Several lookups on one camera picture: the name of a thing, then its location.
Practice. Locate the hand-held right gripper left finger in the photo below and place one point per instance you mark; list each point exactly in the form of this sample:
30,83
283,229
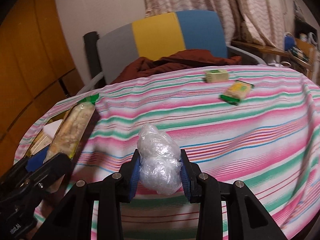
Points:
133,177

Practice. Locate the black shelf unit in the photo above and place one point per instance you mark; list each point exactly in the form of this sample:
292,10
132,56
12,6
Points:
302,26

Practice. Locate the brown jacket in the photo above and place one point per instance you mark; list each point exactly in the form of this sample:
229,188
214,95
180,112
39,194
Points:
175,62

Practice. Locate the striped tablecloth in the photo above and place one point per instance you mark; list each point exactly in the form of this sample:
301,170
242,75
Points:
200,130

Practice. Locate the long green-ended snack packet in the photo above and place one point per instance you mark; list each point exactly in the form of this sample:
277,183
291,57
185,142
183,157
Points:
72,127

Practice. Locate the grey yellow blue chair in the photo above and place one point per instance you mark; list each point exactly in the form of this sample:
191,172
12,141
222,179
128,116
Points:
157,35

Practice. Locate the yellow green snack packet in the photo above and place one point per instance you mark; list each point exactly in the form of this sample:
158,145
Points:
237,91

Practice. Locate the gold tin box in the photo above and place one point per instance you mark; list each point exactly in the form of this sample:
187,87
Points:
86,135

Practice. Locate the black foam roll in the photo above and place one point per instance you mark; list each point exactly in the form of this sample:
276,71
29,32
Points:
90,52

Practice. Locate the blue mug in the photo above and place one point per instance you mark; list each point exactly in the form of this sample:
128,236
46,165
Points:
288,42

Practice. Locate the wooden wardrobe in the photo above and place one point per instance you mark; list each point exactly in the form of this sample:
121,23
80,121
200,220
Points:
30,55

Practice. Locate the clear plastic bag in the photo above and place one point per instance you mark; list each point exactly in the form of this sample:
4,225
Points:
160,162

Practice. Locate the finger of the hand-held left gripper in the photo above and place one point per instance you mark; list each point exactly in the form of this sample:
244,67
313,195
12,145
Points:
58,166
37,160

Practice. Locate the small green box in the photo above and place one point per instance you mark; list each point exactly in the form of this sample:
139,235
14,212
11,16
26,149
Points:
217,76

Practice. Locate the beige paper box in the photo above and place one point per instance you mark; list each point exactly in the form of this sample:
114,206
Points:
40,142

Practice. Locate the cardboard box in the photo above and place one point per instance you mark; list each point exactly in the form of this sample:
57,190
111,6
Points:
310,52

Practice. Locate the wooden side table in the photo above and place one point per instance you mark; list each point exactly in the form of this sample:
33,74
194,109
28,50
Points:
252,45

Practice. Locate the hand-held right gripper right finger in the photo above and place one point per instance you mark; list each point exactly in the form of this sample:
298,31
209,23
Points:
186,182

